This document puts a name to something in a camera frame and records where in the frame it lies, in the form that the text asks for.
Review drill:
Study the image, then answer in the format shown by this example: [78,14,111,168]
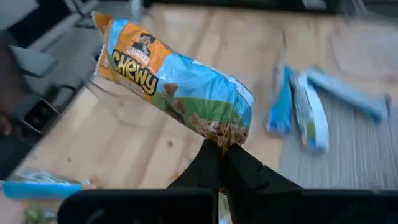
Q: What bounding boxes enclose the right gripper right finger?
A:
[223,143,304,224]

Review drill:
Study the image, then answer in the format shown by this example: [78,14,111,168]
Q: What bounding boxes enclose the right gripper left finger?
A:
[167,139,223,191]

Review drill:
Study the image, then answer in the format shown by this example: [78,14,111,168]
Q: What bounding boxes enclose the blue orange Chewy granola bar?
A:
[93,11,256,156]

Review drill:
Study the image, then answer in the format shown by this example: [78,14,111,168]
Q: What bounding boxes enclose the blue wrapped granola bar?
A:
[266,63,295,136]
[1,181,84,200]
[305,67,391,124]

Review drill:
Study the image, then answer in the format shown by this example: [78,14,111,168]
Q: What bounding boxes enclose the pale green granola bar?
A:
[7,169,94,185]

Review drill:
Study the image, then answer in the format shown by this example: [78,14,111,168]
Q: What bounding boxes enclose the green wrapped granola bar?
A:
[23,205,58,224]

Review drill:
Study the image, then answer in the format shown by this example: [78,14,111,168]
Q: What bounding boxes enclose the grey table mat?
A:
[277,88,398,191]

